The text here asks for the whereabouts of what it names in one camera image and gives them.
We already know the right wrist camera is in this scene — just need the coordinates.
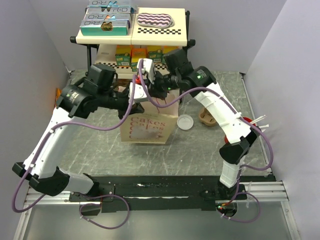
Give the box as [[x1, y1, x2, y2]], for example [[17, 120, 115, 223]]
[[137, 58, 156, 84]]

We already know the cream three-tier shelf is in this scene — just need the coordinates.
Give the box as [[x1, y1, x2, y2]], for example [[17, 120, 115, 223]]
[[70, 7, 196, 79]]

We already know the wavy striped sleep mask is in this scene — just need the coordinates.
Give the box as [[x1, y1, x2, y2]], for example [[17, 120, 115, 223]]
[[136, 12, 175, 29]]

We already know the cardboard cup carrier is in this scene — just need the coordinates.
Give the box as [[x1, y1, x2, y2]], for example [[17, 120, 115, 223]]
[[198, 107, 217, 127]]

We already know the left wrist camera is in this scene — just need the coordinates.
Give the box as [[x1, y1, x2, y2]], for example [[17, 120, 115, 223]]
[[128, 74, 148, 104]]

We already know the orange yellow juice carton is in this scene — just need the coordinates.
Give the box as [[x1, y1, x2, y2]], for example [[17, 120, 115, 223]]
[[131, 48, 147, 72]]

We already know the red cup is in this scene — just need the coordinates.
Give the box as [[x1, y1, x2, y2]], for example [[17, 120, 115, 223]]
[[222, 117, 252, 144]]

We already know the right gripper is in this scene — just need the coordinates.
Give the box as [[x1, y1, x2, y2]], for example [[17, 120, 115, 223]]
[[144, 68, 180, 101]]

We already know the teal box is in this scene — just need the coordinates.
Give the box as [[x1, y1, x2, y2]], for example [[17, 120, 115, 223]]
[[86, 6, 135, 14], [80, 20, 130, 37], [88, 0, 137, 9], [84, 13, 132, 22]]

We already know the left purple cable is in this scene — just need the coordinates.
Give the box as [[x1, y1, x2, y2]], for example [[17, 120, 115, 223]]
[[11, 74, 149, 229]]

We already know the teal box front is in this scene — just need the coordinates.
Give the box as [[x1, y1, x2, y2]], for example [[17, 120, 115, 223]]
[[80, 20, 130, 37]]

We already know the green juice carton left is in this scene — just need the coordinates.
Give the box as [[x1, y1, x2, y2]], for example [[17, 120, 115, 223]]
[[115, 46, 132, 67]]

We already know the orange chip bag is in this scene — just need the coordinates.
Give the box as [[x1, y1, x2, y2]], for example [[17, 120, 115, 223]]
[[55, 88, 62, 101]]

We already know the green juice carton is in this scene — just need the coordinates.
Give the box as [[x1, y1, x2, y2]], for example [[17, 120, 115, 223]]
[[162, 46, 179, 54], [115, 46, 132, 67], [147, 45, 163, 64]]

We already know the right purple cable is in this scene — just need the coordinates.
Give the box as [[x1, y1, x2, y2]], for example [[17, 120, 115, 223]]
[[138, 58, 275, 223]]

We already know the stack of white lids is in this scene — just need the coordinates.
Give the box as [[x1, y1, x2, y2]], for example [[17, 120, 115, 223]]
[[177, 114, 194, 131]]

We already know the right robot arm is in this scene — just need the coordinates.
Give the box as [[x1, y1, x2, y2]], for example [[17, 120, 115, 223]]
[[139, 48, 258, 199]]

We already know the green juice carton middle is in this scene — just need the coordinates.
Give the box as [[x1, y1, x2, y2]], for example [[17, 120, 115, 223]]
[[147, 45, 163, 64]]

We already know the pink white paper bag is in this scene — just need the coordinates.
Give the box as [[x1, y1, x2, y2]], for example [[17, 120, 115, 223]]
[[120, 100, 179, 144]]

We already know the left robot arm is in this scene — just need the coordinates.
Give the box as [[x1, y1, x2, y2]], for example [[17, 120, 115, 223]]
[[12, 64, 144, 201]]

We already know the green juice carton right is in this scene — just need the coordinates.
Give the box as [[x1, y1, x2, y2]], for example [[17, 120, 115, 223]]
[[162, 46, 179, 54]]

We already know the teal box back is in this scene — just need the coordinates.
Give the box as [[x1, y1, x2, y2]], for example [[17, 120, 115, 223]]
[[88, 0, 137, 9]]

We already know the purple cable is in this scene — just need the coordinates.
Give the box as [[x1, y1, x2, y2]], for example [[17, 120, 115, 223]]
[[11, 74, 149, 229], [138, 58, 275, 223]]

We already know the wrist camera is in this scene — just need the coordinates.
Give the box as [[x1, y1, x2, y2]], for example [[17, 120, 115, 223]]
[[128, 74, 148, 104], [137, 58, 156, 84]]

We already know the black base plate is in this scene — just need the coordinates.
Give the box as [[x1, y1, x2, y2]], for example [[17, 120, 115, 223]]
[[68, 176, 248, 213]]

